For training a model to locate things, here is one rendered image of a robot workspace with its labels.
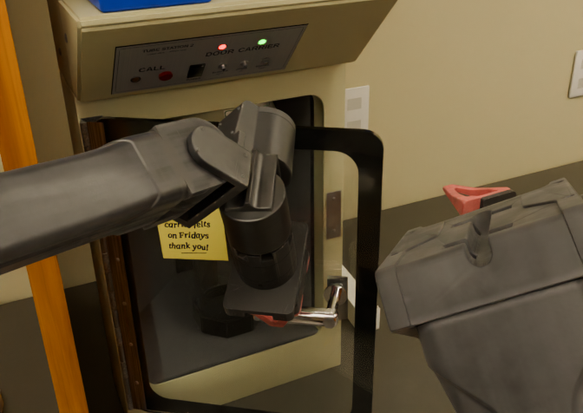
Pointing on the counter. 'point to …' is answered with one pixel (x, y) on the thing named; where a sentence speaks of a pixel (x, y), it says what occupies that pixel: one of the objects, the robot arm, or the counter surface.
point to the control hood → (345, 20)
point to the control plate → (205, 51)
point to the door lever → (311, 315)
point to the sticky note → (194, 239)
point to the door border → (128, 351)
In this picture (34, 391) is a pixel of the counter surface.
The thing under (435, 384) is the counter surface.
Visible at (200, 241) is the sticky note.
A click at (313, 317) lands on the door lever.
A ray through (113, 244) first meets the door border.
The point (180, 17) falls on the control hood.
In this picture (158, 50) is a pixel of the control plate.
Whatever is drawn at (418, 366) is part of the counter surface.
